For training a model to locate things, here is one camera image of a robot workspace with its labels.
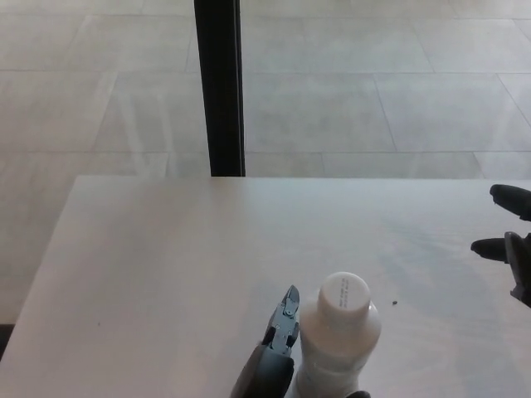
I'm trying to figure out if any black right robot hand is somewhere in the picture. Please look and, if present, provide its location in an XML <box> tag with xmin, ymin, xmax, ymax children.
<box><xmin>470</xmin><ymin>183</ymin><xmax>531</xmax><ymax>310</ymax></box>

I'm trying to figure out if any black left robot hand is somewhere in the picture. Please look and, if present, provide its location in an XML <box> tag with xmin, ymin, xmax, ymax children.
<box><xmin>230</xmin><ymin>284</ymin><xmax>374</xmax><ymax>398</ymax></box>

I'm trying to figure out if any white screw bottle cap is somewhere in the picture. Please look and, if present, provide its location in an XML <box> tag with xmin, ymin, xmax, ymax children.
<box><xmin>318</xmin><ymin>271</ymin><xmax>370</xmax><ymax>313</ymax></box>

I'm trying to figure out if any white plastic bottle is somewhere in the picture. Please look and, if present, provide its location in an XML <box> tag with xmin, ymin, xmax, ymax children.
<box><xmin>289</xmin><ymin>298</ymin><xmax>382</xmax><ymax>398</ymax></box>

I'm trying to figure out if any black vertical window post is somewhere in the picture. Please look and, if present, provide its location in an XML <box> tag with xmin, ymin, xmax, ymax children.
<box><xmin>193</xmin><ymin>0</ymin><xmax>246</xmax><ymax>178</ymax></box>

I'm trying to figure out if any black object beside desk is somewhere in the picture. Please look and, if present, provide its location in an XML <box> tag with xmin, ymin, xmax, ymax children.
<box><xmin>0</xmin><ymin>323</ymin><xmax>16</xmax><ymax>354</ymax></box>

